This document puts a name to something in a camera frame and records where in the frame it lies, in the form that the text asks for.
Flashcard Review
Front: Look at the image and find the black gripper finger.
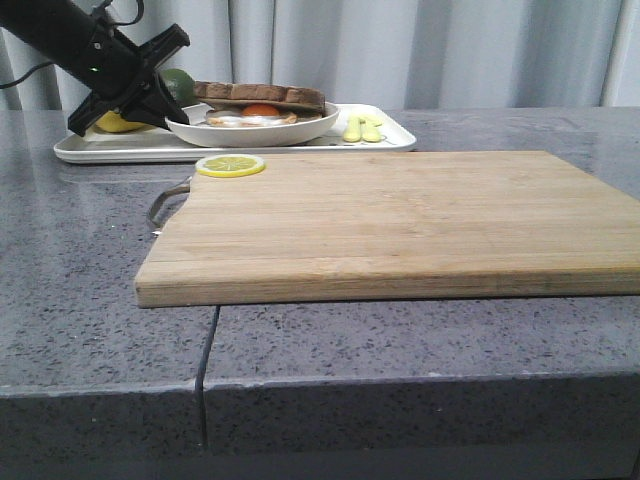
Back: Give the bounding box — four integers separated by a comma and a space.
67, 92, 118, 137
117, 24, 190, 125

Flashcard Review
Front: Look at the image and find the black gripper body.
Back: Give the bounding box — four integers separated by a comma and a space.
60, 14, 141, 100

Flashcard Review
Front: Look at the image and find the white round plate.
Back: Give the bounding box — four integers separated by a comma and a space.
165, 102, 340, 148

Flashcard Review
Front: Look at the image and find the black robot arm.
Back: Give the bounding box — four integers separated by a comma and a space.
1, 1, 190, 136

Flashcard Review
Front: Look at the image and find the white rectangular tray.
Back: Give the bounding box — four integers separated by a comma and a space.
54, 103, 417, 164

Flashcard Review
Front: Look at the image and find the green lime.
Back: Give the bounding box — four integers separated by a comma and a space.
160, 69, 198, 107

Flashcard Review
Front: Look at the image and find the yellow lemon slice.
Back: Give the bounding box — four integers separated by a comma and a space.
195, 154, 266, 178

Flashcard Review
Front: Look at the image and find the fried egg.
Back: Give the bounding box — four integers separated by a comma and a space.
205, 103, 298, 128

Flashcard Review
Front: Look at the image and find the left yellow small utensil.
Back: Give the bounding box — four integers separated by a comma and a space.
342, 115, 362, 143

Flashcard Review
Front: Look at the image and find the yellow small utensil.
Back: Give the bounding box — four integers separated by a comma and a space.
342, 115, 362, 143
360, 114, 383, 143

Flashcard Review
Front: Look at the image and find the right yellow small utensil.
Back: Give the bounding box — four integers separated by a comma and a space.
360, 114, 383, 143

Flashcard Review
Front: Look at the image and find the wooden cutting board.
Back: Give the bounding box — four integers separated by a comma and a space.
135, 151, 639, 307

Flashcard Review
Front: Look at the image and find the grey curtain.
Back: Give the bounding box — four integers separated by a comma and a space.
0, 0, 640, 112

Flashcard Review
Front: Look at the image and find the black cable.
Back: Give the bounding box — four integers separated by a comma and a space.
0, 0, 146, 91

